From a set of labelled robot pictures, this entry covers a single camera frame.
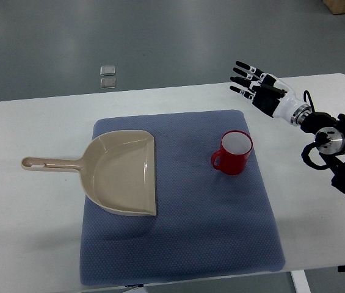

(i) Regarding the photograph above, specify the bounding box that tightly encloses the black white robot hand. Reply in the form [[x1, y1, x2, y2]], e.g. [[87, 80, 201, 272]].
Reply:
[[230, 61, 313, 126]]

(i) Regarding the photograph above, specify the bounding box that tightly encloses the white table leg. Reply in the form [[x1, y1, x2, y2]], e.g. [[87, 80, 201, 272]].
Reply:
[[290, 270, 311, 293]]

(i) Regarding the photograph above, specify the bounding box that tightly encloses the beige plastic dustpan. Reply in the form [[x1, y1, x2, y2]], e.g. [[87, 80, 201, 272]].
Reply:
[[21, 130, 157, 216]]

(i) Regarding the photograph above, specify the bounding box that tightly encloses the red cup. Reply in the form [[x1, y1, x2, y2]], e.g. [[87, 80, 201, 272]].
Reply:
[[211, 130, 253, 176]]

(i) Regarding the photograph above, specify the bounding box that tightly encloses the blue textured mat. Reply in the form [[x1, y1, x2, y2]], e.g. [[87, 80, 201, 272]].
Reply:
[[80, 110, 285, 286]]

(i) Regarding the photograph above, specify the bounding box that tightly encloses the upper metal floor plate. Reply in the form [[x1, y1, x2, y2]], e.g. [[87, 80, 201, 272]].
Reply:
[[100, 65, 116, 76]]

